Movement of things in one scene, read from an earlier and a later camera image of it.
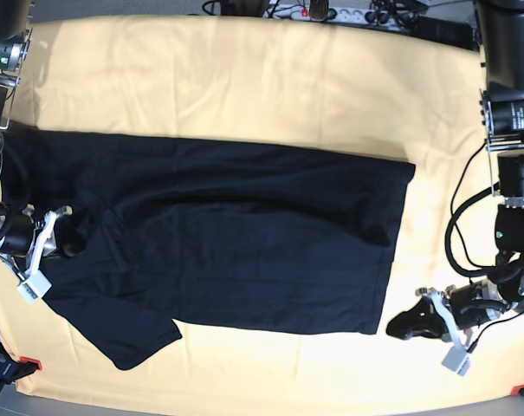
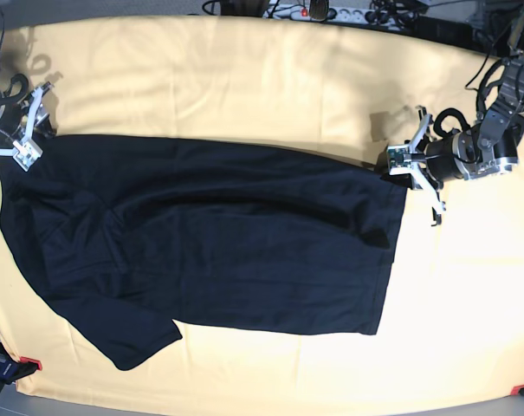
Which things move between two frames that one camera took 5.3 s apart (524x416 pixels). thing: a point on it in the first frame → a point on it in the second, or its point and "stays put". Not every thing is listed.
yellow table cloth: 277,83 stays put
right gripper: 472,305 → 453,156
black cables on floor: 404,11 stays put
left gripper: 22,237 → 8,115
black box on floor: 458,34 stays put
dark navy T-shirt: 217,234 stays put
